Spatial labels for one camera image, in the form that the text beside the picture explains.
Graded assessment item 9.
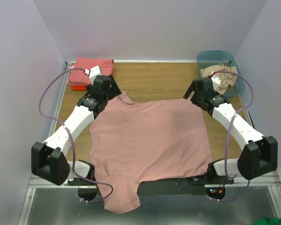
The dusty pink t shirt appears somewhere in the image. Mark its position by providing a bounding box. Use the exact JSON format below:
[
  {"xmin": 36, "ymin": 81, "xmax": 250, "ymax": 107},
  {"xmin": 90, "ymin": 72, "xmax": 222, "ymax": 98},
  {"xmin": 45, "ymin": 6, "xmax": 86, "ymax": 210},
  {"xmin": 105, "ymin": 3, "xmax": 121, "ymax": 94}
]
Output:
[{"xmin": 89, "ymin": 93, "xmax": 212, "ymax": 214}]

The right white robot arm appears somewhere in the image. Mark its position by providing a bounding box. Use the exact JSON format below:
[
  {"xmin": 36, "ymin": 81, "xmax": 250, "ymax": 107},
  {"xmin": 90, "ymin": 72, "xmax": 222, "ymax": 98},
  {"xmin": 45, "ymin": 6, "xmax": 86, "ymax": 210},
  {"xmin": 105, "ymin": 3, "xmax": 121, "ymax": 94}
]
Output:
[{"xmin": 184, "ymin": 76, "xmax": 278, "ymax": 183}]

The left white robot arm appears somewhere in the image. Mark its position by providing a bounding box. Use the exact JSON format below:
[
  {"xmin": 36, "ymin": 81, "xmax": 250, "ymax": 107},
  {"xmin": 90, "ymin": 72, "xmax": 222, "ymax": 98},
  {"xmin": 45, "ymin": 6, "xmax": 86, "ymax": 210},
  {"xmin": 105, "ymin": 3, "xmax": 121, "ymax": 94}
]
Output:
[{"xmin": 31, "ymin": 75, "xmax": 121, "ymax": 185}]

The folded red shirt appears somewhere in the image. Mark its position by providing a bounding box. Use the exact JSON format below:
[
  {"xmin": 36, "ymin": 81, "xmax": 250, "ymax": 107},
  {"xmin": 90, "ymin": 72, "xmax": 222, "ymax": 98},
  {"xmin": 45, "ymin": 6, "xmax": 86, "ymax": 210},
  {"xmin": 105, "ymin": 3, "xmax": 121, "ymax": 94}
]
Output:
[{"xmin": 71, "ymin": 86, "xmax": 87, "ymax": 91}]

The beige crumpled shirt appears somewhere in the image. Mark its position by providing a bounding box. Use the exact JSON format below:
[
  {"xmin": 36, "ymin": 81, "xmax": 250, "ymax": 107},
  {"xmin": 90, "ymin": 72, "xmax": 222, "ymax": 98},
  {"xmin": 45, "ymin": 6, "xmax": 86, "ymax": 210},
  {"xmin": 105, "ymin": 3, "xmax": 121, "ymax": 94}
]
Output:
[{"xmin": 200, "ymin": 65, "xmax": 237, "ymax": 94}]

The folded salmon pink shirt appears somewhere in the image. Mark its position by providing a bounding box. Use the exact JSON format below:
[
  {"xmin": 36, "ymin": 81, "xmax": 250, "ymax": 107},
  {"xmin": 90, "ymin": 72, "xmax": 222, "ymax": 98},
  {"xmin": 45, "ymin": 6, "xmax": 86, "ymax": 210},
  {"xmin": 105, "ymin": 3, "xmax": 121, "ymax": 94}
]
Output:
[{"xmin": 67, "ymin": 57, "xmax": 114, "ymax": 86}]

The teal plastic bin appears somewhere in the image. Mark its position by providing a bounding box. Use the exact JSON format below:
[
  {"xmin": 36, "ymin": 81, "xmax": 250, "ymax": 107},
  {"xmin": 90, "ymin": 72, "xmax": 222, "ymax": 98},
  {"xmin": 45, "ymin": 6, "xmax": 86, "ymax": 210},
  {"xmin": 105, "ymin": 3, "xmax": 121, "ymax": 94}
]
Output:
[{"xmin": 196, "ymin": 51, "xmax": 244, "ymax": 98}]

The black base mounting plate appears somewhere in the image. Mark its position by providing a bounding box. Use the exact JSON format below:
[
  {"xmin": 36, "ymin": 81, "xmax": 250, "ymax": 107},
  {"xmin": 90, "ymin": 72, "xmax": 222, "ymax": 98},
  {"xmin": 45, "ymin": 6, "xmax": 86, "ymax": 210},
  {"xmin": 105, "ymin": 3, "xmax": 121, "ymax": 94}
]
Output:
[{"xmin": 67, "ymin": 177, "xmax": 235, "ymax": 195}]

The green cloth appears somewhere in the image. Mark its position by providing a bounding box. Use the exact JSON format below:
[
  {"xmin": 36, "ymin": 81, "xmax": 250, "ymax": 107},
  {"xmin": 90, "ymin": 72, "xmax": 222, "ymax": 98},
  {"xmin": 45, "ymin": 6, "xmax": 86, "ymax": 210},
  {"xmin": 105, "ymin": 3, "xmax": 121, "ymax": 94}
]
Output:
[{"xmin": 253, "ymin": 218, "xmax": 281, "ymax": 225}]

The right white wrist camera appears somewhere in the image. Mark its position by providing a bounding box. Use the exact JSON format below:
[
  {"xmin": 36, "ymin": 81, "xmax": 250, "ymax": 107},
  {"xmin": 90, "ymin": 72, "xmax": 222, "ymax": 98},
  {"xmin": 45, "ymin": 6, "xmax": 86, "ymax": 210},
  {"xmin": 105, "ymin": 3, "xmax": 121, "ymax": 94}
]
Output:
[{"xmin": 209, "ymin": 75, "xmax": 221, "ymax": 91}]

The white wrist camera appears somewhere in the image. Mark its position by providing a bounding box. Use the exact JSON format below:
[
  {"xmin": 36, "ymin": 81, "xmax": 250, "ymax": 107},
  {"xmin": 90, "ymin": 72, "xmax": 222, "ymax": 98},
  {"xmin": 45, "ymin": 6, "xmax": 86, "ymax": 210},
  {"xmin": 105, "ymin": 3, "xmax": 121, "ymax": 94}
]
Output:
[
  {"xmin": 209, "ymin": 75, "xmax": 221, "ymax": 91},
  {"xmin": 84, "ymin": 66, "xmax": 103, "ymax": 83}
]

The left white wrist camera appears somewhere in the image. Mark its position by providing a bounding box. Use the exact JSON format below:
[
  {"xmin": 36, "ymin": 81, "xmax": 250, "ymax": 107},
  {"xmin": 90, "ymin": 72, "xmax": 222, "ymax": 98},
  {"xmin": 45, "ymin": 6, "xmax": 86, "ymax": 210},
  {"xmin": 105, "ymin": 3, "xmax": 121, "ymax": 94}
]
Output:
[{"xmin": 84, "ymin": 66, "xmax": 103, "ymax": 83}]

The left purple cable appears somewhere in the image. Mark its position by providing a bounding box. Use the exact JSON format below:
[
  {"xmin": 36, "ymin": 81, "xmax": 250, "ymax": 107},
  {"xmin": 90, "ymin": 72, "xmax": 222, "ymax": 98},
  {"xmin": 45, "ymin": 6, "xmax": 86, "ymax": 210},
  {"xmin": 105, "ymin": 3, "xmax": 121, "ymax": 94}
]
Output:
[{"xmin": 38, "ymin": 67, "xmax": 114, "ymax": 204}]

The aluminium table frame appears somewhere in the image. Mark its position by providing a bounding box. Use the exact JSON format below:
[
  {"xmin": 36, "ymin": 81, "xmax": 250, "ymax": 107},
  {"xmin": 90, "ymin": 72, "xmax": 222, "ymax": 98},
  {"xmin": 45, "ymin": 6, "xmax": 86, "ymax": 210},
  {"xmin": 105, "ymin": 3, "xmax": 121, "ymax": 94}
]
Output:
[{"xmin": 17, "ymin": 61, "xmax": 281, "ymax": 225}]

